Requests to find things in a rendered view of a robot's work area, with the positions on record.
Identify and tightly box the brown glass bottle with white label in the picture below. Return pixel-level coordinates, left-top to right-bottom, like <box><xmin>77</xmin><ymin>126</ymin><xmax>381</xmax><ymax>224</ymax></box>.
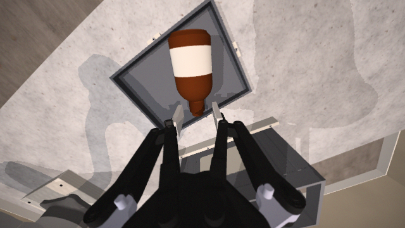
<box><xmin>168</xmin><ymin>29</ymin><xmax>213</xmax><ymax>117</ymax></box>

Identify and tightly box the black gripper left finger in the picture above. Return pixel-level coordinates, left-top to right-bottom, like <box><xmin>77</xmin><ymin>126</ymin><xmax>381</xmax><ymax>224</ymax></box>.
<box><xmin>83</xmin><ymin>104</ymin><xmax>184</xmax><ymax>228</ymax></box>

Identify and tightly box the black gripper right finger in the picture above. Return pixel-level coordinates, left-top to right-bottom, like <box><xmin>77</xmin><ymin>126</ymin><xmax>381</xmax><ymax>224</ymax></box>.
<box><xmin>202</xmin><ymin>102</ymin><xmax>306</xmax><ymax>228</ymax></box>

